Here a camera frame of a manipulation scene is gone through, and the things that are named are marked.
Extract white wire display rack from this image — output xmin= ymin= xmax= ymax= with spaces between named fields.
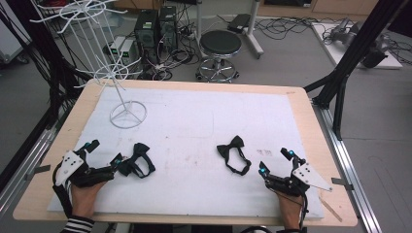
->
xmin=29 ymin=0 xmax=149 ymax=130

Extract white power supply box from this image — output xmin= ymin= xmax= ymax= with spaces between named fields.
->
xmin=120 ymin=38 xmax=139 ymax=66
xmin=109 ymin=35 xmax=126 ymax=64

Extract flat black box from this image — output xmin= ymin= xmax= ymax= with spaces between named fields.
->
xmin=226 ymin=13 xmax=252 ymax=34

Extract white metal stand leg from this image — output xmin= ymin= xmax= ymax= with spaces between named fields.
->
xmin=242 ymin=0 xmax=265 ymax=60

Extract thin wooden stick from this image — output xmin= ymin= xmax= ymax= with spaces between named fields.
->
xmin=318 ymin=195 xmax=344 ymax=223

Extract white foam mat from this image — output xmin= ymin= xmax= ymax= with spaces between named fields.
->
xmin=47 ymin=86 xmax=326 ymax=219

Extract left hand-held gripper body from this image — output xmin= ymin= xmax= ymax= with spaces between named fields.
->
xmin=53 ymin=149 xmax=117 ymax=189

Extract black strap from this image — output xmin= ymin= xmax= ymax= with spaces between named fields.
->
xmin=118 ymin=142 xmax=156 ymax=180

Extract large black computer tower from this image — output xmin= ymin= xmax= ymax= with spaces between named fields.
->
xmin=133 ymin=9 xmax=160 ymax=64

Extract long aluminium rail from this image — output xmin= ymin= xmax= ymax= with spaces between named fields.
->
xmin=312 ymin=99 xmax=384 ymax=233

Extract cables beside computer towers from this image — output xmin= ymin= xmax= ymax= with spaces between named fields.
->
xmin=141 ymin=30 xmax=202 ymax=82

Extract tangle of black floor cables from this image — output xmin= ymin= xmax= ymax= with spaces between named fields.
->
xmin=255 ymin=15 xmax=328 ymax=42

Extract black robot device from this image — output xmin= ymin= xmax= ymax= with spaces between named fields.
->
xmin=360 ymin=33 xmax=390 ymax=69

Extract person's right hand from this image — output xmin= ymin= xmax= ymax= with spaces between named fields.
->
xmin=274 ymin=190 xmax=304 ymax=231

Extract grey metal clamp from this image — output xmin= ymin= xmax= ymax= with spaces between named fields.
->
xmin=330 ymin=177 xmax=355 ymax=191
xmin=25 ymin=164 xmax=52 ymax=182

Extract white floor platform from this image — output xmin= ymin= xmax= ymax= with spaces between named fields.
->
xmin=311 ymin=21 xmax=403 ymax=70

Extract aluminium rail beside frame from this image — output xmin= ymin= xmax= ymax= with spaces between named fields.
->
xmin=0 ymin=109 xmax=70 ymax=216

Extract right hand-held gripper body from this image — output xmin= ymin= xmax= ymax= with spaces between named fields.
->
xmin=265 ymin=162 xmax=334 ymax=198

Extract person's left hand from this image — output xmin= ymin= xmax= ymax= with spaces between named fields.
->
xmin=70 ymin=181 xmax=108 ymax=218

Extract slim black computer tower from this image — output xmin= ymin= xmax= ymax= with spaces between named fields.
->
xmin=158 ymin=5 xmax=179 ymax=51

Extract black frame strut with foot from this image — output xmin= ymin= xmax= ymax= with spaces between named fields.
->
xmin=303 ymin=0 xmax=410 ymax=142

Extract right hand-held gripper black cable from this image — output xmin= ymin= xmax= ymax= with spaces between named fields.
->
xmin=298 ymin=189 xmax=309 ymax=231

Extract grey robot device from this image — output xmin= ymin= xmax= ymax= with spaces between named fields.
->
xmin=329 ymin=17 xmax=361 ymax=47

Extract black round stool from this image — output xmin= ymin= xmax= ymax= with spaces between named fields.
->
xmin=195 ymin=29 xmax=243 ymax=83

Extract black frame with cables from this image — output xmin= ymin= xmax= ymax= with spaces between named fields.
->
xmin=0 ymin=0 xmax=90 ymax=192

